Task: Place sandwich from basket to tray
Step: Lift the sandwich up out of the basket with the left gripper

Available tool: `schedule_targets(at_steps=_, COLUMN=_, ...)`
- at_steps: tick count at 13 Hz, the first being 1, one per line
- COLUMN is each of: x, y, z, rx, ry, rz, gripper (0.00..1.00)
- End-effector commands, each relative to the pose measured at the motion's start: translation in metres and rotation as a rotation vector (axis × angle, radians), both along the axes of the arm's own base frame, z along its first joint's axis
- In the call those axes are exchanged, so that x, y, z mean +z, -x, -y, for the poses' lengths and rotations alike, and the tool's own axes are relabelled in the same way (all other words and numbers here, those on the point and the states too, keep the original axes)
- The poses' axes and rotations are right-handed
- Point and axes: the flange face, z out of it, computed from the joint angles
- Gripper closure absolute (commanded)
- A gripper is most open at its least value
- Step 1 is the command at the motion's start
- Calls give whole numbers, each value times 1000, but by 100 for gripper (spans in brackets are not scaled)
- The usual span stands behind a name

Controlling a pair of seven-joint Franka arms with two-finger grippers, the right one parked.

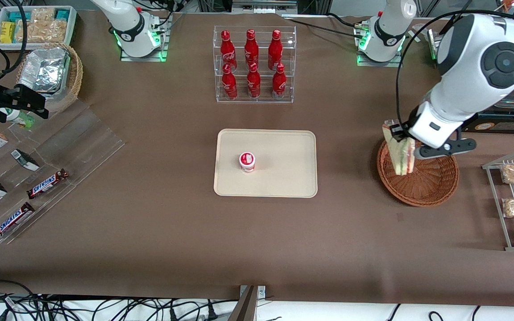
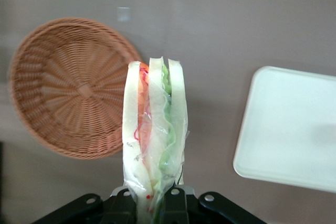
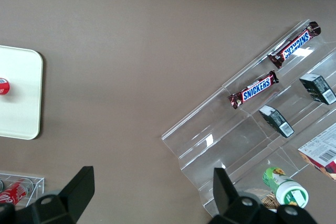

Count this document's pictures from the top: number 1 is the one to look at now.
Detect red white yogurt cup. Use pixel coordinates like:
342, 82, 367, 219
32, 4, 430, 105
239, 152, 256, 173

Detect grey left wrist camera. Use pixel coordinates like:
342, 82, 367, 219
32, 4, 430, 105
416, 138, 477, 160

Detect beige plastic tray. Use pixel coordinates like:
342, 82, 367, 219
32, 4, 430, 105
213, 129, 318, 198

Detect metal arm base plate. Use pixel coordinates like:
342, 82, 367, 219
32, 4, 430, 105
356, 19, 404, 68
120, 12, 173, 62

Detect tan wicker basket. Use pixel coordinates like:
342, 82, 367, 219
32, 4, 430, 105
15, 42, 83, 117

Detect black base power cable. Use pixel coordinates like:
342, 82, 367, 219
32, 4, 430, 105
284, 12, 370, 39

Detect crumpled clear plastic wrapper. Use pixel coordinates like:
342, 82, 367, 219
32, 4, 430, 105
409, 23, 431, 43

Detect brown round wicker basket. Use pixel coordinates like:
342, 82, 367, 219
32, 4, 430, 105
377, 139, 460, 207

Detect white plastic bin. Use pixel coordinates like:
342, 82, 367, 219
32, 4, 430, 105
0, 5, 78, 50

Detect grey wire rack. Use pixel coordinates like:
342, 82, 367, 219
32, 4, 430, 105
482, 148, 514, 252

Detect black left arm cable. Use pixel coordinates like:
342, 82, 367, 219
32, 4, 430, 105
395, 11, 507, 131

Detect tangled black floor cables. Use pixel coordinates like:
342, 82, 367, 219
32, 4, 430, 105
0, 279, 240, 321

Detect stacked aluminium foil trays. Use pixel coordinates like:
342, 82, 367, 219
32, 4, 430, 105
18, 48, 70, 95

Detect triangle sandwich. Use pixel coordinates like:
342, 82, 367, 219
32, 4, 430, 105
382, 119, 416, 176

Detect clear acrylic bottle rack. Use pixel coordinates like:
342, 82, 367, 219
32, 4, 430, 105
213, 25, 297, 104

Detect clear bagged pastry snacks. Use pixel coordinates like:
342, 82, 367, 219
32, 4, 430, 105
15, 8, 68, 44

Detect silver metal box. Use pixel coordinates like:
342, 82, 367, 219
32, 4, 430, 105
427, 29, 439, 67

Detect green white drink bottle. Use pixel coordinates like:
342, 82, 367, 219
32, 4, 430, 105
0, 108, 35, 129

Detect yellow snack packet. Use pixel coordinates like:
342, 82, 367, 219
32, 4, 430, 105
0, 21, 16, 44

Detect clear acrylic stepped display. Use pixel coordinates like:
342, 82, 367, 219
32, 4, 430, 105
0, 98, 126, 245

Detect brown Snickers bar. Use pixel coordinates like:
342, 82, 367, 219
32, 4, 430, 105
26, 169, 69, 200
0, 202, 36, 241

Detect red cola bottle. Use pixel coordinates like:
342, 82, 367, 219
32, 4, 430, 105
220, 30, 237, 72
222, 64, 238, 100
245, 29, 259, 67
268, 30, 283, 70
247, 63, 261, 99
272, 63, 286, 99

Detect metal table edge bracket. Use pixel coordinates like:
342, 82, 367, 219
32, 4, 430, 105
239, 285, 266, 321

